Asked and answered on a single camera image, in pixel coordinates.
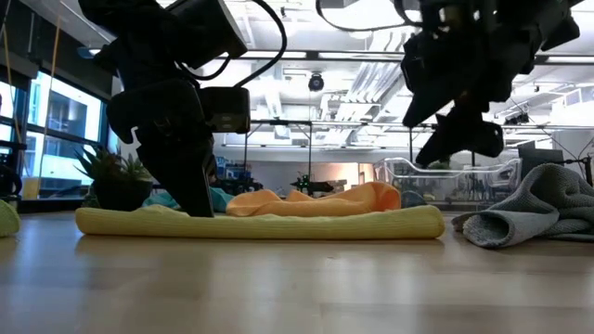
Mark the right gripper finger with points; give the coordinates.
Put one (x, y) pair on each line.
(468, 137)
(431, 104)

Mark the grey microfiber towel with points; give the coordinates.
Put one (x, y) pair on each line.
(533, 209)

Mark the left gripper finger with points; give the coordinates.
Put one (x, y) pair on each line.
(185, 181)

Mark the small potted succulent plant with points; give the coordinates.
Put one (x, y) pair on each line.
(120, 190)

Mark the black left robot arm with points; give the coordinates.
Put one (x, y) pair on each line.
(139, 37)

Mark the orange microfiber towel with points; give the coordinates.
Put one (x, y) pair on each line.
(325, 204)

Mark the clear plastic bin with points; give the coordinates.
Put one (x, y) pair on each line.
(464, 181)

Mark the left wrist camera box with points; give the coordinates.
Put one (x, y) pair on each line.
(225, 110)

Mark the black background workstation frame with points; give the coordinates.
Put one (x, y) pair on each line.
(310, 148)

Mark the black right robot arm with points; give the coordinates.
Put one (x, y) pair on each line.
(501, 18)

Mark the green microfiber towel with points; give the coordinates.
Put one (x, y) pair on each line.
(7, 220)

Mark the yellow microfiber towel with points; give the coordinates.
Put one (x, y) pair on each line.
(278, 227)

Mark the teal microfiber towel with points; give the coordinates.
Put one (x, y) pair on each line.
(222, 199)

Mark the dark computer monitor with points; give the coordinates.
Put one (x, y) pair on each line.
(538, 160)

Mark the black overhead camera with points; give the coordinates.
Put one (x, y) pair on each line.
(316, 82)

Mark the black background robot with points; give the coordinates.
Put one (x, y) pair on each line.
(315, 186)

